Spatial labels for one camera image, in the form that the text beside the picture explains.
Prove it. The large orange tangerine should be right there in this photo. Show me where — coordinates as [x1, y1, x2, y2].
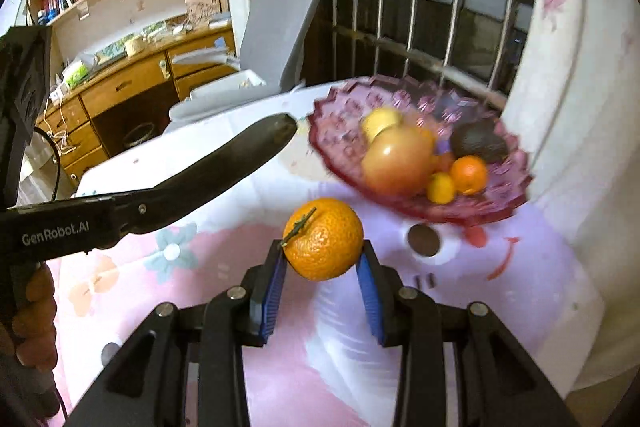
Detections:
[282, 198, 364, 281]

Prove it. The small orange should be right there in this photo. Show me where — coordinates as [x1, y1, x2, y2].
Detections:
[426, 172, 457, 205]

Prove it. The red apple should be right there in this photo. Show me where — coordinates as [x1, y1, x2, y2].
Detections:
[361, 124, 434, 198]

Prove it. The yellow pear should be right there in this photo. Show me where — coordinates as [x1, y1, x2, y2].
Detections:
[360, 107, 404, 143]

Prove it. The dark avocado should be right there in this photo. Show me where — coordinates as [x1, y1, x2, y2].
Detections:
[449, 120, 509, 164]

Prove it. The left hand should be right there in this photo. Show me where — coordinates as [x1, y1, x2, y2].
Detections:
[1, 263, 60, 426]

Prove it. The wooden desk with drawers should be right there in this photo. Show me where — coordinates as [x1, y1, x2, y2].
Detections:
[37, 22, 235, 184]

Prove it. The cartoon printed tablecloth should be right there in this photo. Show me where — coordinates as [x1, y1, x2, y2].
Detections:
[51, 87, 604, 426]

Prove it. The purple glass fruit bowl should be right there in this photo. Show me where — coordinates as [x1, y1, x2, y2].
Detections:
[308, 76, 533, 227]

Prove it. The grey office chair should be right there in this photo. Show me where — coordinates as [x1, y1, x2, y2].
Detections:
[167, 0, 320, 132]

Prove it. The white floral curtain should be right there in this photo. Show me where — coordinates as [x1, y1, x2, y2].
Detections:
[503, 0, 639, 387]

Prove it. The black cable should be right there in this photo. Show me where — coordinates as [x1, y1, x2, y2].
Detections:
[31, 126, 64, 203]

